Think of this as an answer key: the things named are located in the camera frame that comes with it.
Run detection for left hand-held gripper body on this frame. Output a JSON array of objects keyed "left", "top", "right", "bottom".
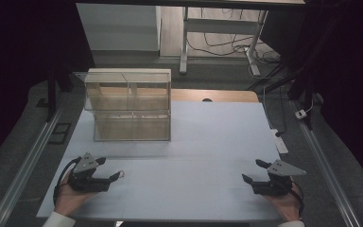
[{"left": 67, "top": 152, "right": 112, "bottom": 193}]

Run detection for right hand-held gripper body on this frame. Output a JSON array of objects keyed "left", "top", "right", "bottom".
[{"left": 251, "top": 159, "right": 307, "bottom": 197}]

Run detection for person's left hand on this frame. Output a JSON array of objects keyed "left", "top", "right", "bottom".
[{"left": 54, "top": 171, "right": 99, "bottom": 218}]

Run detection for person's right hand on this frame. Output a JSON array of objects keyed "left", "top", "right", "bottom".
[{"left": 262, "top": 182, "right": 303, "bottom": 222}]

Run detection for white power strip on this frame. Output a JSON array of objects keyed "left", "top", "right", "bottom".
[{"left": 269, "top": 128, "right": 289, "bottom": 155}]

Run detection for white right sleeve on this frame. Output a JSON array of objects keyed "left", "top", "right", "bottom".
[{"left": 277, "top": 219, "right": 306, "bottom": 227}]

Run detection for white sleeve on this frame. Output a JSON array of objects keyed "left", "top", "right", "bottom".
[
  {"left": 42, "top": 210, "right": 77, "bottom": 227},
  {"left": 277, "top": 219, "right": 306, "bottom": 227}
]

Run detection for white left sleeve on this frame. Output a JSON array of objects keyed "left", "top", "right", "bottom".
[{"left": 42, "top": 210, "right": 77, "bottom": 227}]

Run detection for white table mat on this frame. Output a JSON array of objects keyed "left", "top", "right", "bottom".
[{"left": 36, "top": 100, "right": 282, "bottom": 222}]

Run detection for clear acrylic display case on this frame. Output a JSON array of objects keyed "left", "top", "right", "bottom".
[{"left": 73, "top": 68, "right": 173, "bottom": 142}]

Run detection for small white adapter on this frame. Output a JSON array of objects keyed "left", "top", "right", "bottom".
[{"left": 294, "top": 109, "right": 308, "bottom": 121}]

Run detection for white cabinet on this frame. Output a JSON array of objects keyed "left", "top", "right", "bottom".
[{"left": 76, "top": 3, "right": 162, "bottom": 52}]

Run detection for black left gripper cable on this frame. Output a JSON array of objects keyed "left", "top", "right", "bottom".
[{"left": 52, "top": 156, "right": 82, "bottom": 209}]

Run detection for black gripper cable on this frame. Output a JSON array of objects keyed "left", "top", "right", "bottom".
[
  {"left": 52, "top": 156, "right": 82, "bottom": 209},
  {"left": 290, "top": 180, "right": 305, "bottom": 219}
]

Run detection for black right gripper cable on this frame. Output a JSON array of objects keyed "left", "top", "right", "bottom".
[{"left": 290, "top": 180, "right": 305, "bottom": 219}]

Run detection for black floor socket frame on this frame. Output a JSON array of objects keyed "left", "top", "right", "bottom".
[{"left": 47, "top": 122, "right": 73, "bottom": 146}]

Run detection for metal floor rail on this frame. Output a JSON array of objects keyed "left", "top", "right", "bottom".
[
  {"left": 291, "top": 99, "right": 362, "bottom": 227},
  {"left": 0, "top": 107, "right": 64, "bottom": 227}
]

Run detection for black floor cables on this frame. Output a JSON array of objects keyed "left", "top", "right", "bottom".
[{"left": 185, "top": 8, "right": 282, "bottom": 65}]

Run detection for white desk frame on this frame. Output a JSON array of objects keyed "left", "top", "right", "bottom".
[{"left": 179, "top": 6, "right": 269, "bottom": 77}]

